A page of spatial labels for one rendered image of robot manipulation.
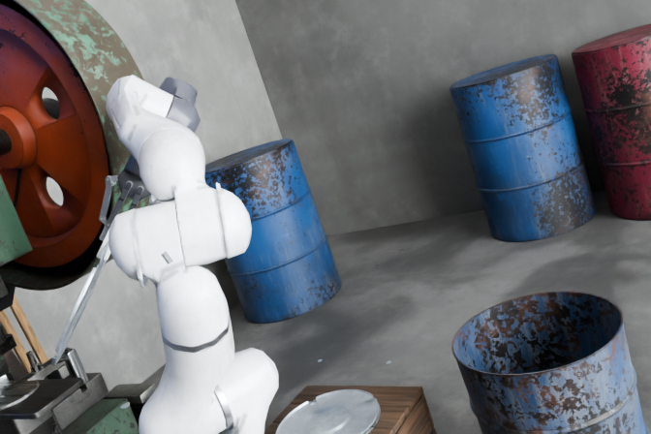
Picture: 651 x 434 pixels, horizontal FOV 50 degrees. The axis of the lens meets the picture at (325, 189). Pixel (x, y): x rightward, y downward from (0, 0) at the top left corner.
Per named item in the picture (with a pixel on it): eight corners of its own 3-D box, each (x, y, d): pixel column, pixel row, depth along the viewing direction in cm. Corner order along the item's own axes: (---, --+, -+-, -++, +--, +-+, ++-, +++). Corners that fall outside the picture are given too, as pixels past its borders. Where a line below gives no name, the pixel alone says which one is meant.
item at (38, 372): (78, 367, 185) (64, 333, 183) (28, 404, 171) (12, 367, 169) (64, 368, 188) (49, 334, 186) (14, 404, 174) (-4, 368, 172)
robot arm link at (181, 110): (139, 137, 135) (188, 158, 139) (169, 75, 134) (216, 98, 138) (138, 125, 152) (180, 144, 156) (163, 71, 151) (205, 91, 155)
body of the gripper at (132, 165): (167, 165, 154) (149, 202, 155) (131, 149, 153) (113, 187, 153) (165, 170, 147) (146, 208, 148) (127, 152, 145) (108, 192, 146)
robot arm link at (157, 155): (127, 168, 98) (243, 150, 101) (133, 133, 114) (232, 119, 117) (151, 287, 105) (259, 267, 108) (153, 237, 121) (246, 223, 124)
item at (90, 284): (95, 288, 172) (92, 286, 172) (123, 215, 154) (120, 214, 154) (46, 388, 151) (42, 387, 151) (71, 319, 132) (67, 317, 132)
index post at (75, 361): (89, 379, 174) (75, 345, 172) (80, 386, 171) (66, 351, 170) (82, 379, 175) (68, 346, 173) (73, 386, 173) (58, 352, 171)
